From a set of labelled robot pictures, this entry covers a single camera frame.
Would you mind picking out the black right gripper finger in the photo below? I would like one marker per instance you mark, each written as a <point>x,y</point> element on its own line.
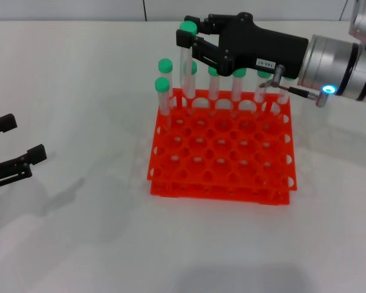
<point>184,38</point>
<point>210,23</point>

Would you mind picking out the green-capped clear test tube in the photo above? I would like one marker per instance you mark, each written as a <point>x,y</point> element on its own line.
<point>195,68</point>
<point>213,72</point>
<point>239,73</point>
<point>161,85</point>
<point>284,94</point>
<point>187,27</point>
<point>165,65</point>
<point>263,74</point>

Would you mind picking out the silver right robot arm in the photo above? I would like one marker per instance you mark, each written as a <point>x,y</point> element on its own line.
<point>329,61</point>

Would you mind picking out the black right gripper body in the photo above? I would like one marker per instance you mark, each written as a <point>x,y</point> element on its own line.
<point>262,45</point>

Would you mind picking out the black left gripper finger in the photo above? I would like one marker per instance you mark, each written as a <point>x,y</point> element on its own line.
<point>4,123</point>
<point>36,154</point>

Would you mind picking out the orange test tube rack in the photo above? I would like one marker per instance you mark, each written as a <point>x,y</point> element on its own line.
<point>219,186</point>

